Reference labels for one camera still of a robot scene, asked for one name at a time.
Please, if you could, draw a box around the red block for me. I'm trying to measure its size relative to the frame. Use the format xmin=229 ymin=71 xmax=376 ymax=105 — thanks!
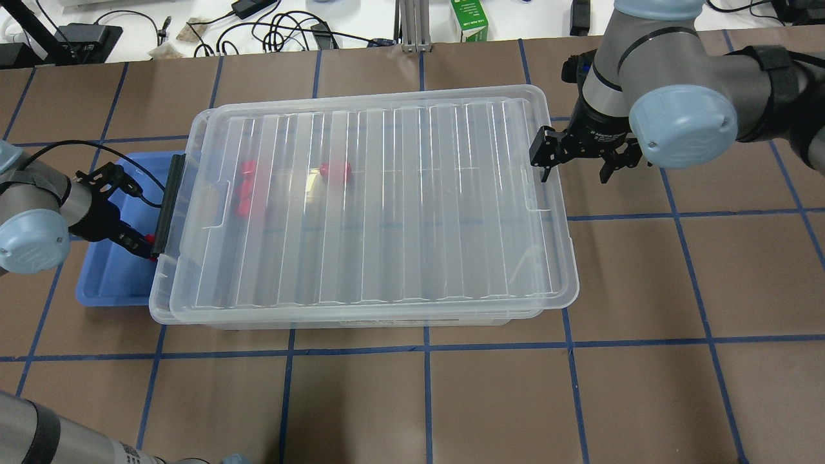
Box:
xmin=144 ymin=234 xmax=159 ymax=262
xmin=233 ymin=197 xmax=253 ymax=219
xmin=239 ymin=160 xmax=258 ymax=182
xmin=319 ymin=161 xmax=353 ymax=184

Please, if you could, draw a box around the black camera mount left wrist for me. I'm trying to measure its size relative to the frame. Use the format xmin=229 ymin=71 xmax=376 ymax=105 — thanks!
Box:
xmin=75 ymin=162 xmax=144 ymax=200

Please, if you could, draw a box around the aluminium frame post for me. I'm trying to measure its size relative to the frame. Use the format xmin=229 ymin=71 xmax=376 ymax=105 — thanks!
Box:
xmin=394 ymin=0 xmax=432 ymax=53

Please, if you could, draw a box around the black power adapter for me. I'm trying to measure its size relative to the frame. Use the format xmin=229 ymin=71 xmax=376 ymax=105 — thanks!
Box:
xmin=231 ymin=0 xmax=279 ymax=19

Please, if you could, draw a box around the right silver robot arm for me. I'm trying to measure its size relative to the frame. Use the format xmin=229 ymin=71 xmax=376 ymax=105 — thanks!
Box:
xmin=530 ymin=1 xmax=824 ymax=183

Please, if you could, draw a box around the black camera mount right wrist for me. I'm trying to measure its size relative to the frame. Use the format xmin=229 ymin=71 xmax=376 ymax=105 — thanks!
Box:
xmin=561 ymin=49 xmax=597 ymax=87

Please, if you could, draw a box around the clear plastic storage box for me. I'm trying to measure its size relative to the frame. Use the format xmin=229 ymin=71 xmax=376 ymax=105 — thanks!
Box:
xmin=148 ymin=110 xmax=548 ymax=331

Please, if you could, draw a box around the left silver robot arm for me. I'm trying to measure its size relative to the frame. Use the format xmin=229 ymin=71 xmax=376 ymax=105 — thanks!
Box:
xmin=1 ymin=142 xmax=162 ymax=463

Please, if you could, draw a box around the green milk carton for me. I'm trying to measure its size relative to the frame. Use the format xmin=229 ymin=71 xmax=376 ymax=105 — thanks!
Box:
xmin=449 ymin=0 xmax=490 ymax=43

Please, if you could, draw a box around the black camera mount wrist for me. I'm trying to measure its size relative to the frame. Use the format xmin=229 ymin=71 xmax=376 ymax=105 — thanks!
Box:
xmin=75 ymin=162 xmax=144 ymax=200
xmin=561 ymin=49 xmax=597 ymax=87

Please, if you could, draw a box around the blue plastic tray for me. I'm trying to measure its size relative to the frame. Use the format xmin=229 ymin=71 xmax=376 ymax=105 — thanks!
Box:
xmin=75 ymin=151 xmax=175 ymax=307

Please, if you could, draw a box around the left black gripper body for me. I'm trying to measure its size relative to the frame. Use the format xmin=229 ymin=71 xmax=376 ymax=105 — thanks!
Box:
xmin=82 ymin=202 xmax=132 ymax=242

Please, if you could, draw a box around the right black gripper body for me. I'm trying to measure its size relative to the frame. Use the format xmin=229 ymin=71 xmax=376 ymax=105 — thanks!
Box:
xmin=557 ymin=115 xmax=639 ymax=162

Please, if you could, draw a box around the clear plastic box lid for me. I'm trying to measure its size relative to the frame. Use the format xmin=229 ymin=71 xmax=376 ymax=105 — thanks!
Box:
xmin=169 ymin=84 xmax=579 ymax=324

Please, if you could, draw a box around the black rubber strip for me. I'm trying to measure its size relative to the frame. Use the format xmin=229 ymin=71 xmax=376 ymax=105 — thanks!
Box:
xmin=154 ymin=153 xmax=186 ymax=258

